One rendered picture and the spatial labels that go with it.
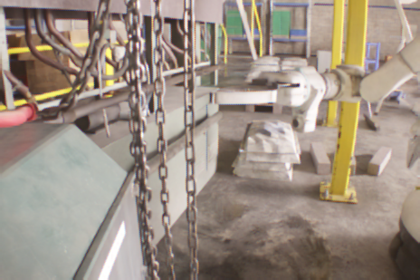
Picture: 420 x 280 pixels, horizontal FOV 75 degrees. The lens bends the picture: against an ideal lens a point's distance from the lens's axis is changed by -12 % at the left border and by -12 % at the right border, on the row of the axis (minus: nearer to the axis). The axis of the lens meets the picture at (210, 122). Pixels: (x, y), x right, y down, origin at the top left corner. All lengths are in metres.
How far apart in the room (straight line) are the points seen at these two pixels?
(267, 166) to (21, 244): 2.00
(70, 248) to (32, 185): 0.06
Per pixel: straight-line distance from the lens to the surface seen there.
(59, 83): 5.12
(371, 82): 0.73
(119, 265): 0.36
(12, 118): 0.37
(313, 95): 0.63
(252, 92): 0.53
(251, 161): 2.18
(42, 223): 0.27
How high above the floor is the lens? 0.94
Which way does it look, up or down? 16 degrees down
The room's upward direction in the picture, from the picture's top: straight up
